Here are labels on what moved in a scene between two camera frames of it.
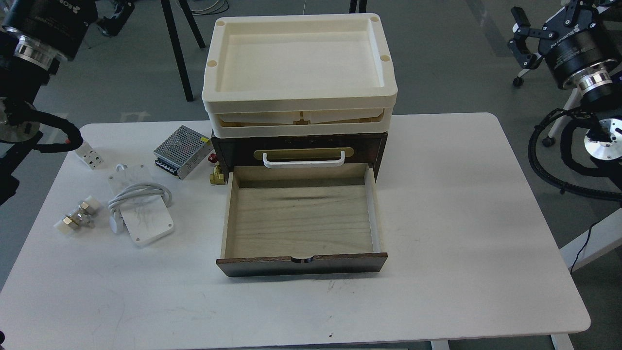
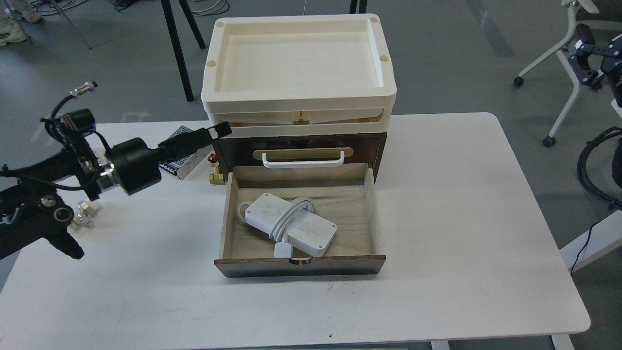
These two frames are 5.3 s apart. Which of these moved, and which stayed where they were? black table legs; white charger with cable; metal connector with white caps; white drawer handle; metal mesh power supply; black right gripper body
Moved: black right gripper body; white charger with cable
Stayed: white drawer handle; black table legs; metal mesh power supply; metal connector with white caps
